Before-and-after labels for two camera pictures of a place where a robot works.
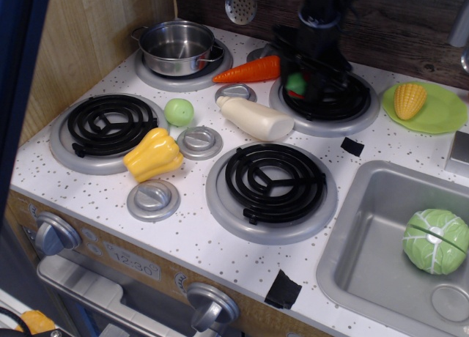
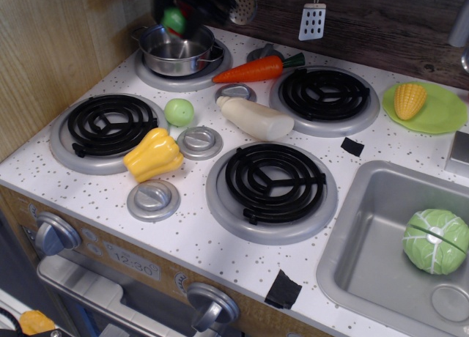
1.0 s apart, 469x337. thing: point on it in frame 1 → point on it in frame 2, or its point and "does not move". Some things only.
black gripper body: (315, 38) → (207, 5)
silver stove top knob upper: (237, 90) does not move
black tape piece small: (352, 146) does not move
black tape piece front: (283, 292) does not move
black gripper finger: (324, 84) → (196, 20)
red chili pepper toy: (297, 84) → (174, 17)
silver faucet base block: (458, 163) does not move
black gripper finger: (289, 64) → (159, 7)
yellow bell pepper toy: (156, 155) does not move
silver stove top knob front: (154, 201) does not move
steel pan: (176, 47) does not move
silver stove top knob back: (270, 49) does not move
